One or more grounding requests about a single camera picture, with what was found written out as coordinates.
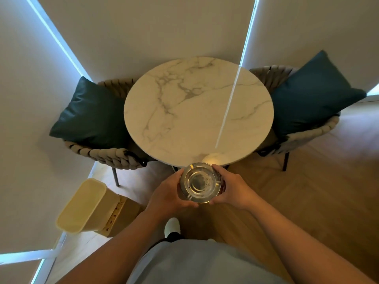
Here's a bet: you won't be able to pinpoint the person's right hand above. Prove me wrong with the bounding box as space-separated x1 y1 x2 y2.
208 164 261 212

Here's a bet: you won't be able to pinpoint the round marble table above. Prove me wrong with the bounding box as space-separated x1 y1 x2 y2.
124 56 274 172

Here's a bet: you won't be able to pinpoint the person's left forearm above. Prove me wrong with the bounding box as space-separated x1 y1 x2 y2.
56 208 166 284

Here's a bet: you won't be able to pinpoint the person's left hand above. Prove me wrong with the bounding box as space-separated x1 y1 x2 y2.
145 168 199 219

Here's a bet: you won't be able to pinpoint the person's right forearm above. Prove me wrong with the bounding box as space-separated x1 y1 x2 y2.
250 199 377 284

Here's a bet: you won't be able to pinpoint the black trousers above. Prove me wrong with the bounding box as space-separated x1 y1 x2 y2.
148 232 186 252

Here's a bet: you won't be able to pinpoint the yellow plastic waste bin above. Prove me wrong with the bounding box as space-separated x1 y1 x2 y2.
55 177 120 235

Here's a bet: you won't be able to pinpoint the light wooden box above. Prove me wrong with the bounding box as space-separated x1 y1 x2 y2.
94 194 143 238

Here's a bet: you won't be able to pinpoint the teal cushion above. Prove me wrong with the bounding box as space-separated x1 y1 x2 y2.
49 76 129 150
271 50 367 139

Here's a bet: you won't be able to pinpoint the gray woven rope chair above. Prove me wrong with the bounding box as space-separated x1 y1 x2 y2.
64 78 158 187
250 65 341 172

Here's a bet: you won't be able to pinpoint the white shoe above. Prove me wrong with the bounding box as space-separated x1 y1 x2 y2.
164 217 181 239

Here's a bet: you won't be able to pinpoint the round glass ashtray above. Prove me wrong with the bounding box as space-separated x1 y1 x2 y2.
179 162 223 204

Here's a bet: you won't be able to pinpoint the light blue shirt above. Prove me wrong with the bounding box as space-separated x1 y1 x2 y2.
126 239 289 284

